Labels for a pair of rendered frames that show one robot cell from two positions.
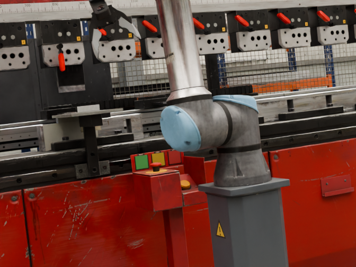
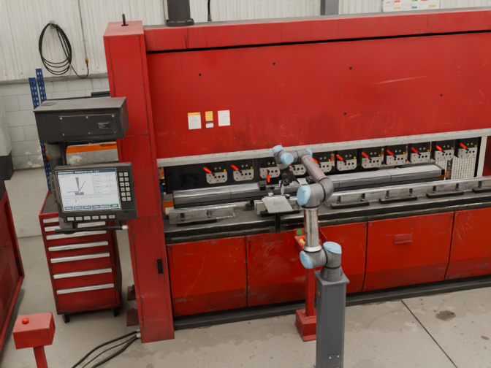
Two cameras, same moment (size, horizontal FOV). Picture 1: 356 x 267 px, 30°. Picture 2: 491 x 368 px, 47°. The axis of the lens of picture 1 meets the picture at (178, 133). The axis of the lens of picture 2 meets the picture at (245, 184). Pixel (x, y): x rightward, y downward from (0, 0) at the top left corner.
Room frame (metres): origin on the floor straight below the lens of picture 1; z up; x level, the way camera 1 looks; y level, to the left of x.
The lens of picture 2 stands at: (-1.47, -0.44, 2.72)
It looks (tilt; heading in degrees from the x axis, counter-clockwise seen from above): 22 degrees down; 15
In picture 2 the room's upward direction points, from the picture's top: 2 degrees counter-clockwise
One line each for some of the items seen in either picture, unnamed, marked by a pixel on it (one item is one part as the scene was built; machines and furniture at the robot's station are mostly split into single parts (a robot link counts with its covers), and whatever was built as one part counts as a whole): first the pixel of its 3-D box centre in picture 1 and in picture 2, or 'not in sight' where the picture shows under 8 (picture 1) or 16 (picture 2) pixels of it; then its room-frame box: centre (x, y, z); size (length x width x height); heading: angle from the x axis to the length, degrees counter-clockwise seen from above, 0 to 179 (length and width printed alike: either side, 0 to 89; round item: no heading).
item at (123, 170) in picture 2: not in sight; (98, 190); (1.41, 1.24, 1.42); 0.45 x 0.12 x 0.36; 107
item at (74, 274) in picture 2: not in sight; (85, 255); (2.16, 1.88, 0.50); 0.50 x 0.50 x 1.00; 24
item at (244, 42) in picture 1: (249, 30); (370, 155); (2.76, -0.34, 1.26); 0.15 x 0.09 x 0.17; 114
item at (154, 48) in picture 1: (160, 36); (320, 160); (2.60, 0.03, 1.26); 0.15 x 0.09 x 0.17; 114
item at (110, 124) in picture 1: (91, 132); (279, 204); (2.47, 0.32, 0.92); 0.39 x 0.06 x 0.10; 114
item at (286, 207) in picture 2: (86, 113); (277, 204); (2.31, 0.31, 1.00); 0.26 x 0.18 x 0.01; 24
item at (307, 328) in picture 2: not in sight; (310, 323); (2.19, 0.03, 0.06); 0.25 x 0.20 x 0.12; 25
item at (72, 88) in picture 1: (70, 78); (272, 181); (2.45, 0.37, 1.13); 0.10 x 0.02 x 0.10; 114
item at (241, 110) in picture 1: (233, 119); (331, 253); (1.74, -0.15, 0.94); 0.13 x 0.12 x 0.14; 124
